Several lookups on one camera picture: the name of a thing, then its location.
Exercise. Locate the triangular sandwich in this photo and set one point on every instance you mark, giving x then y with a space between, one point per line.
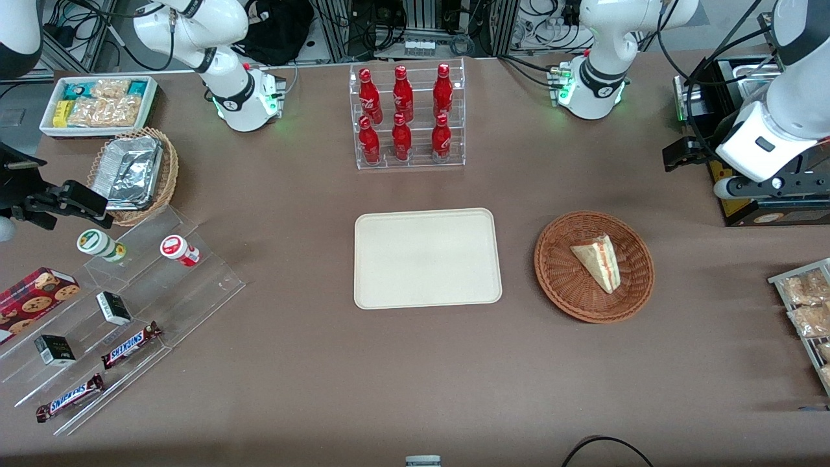
600 263

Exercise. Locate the white rectangular snack bin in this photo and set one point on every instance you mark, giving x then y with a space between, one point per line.
152 104

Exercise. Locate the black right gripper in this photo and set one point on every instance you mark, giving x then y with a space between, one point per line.
18 186

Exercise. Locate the white power strip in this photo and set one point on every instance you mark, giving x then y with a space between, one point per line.
420 47

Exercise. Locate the aluminium foil tray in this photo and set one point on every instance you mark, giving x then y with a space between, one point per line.
126 172

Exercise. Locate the clear acrylic bottle rack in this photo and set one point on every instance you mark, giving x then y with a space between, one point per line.
418 162

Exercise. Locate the aluminium frame rack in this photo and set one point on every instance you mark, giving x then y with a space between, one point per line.
337 29

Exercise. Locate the red lidded yogurt cup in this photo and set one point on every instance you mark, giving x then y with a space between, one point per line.
178 250

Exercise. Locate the clear bag of snacks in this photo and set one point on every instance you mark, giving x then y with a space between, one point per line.
812 321
825 351
804 288

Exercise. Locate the teal snack packet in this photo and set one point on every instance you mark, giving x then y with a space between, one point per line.
137 87
76 90

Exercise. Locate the grey snack tray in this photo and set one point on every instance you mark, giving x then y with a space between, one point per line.
778 277

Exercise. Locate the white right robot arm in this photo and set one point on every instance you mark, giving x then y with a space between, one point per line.
240 97

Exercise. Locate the beige rectangular tray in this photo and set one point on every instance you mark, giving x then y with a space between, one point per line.
428 259

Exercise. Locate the Snickers chocolate bar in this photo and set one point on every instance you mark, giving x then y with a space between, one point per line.
68 397
130 345

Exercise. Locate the red plaid cookie box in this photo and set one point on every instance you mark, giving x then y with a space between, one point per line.
35 301

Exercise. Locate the yellow snack packet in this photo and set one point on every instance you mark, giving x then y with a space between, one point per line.
61 113

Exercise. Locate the black toaster oven yellow panel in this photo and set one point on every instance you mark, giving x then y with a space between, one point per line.
739 84

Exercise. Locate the light tan wicker basket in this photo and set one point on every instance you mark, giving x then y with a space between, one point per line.
167 175

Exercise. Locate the small black carton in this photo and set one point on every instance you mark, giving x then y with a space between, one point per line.
113 308
55 350

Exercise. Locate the round brown wicker basket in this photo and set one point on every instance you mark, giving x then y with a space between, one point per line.
564 285

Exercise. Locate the green lidded yogurt cup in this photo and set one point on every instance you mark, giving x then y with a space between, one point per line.
97 244

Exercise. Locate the clear cracker bag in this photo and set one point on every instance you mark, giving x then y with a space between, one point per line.
104 112
110 87

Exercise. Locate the clear acrylic stepped shelf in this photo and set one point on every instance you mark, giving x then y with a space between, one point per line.
188 292

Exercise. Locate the grey white tag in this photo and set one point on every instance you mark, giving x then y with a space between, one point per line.
423 461

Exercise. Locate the red cola bottle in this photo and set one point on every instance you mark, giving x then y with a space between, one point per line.
441 139
403 94
401 139
369 143
443 91
368 94

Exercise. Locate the black bag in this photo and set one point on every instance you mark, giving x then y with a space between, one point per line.
275 29

